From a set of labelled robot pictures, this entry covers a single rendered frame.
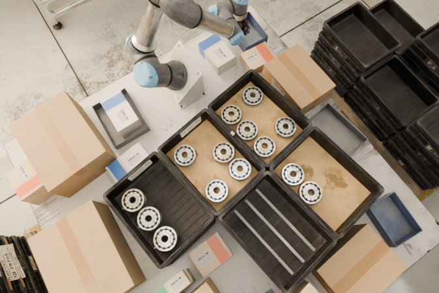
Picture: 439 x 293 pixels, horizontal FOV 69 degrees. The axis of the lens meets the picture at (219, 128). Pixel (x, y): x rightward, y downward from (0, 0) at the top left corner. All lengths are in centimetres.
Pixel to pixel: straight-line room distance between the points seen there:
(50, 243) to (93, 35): 194
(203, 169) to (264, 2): 191
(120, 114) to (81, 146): 26
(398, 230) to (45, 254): 156
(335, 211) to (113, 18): 239
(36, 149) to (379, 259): 157
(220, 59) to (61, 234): 112
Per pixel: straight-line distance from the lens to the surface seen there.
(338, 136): 177
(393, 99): 236
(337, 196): 156
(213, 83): 180
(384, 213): 177
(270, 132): 157
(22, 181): 175
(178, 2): 121
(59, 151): 164
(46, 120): 173
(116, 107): 173
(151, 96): 182
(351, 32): 237
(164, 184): 152
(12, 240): 240
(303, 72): 169
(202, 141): 154
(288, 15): 298
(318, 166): 156
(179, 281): 144
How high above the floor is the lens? 230
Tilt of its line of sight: 71 degrees down
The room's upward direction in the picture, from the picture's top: 5 degrees counter-clockwise
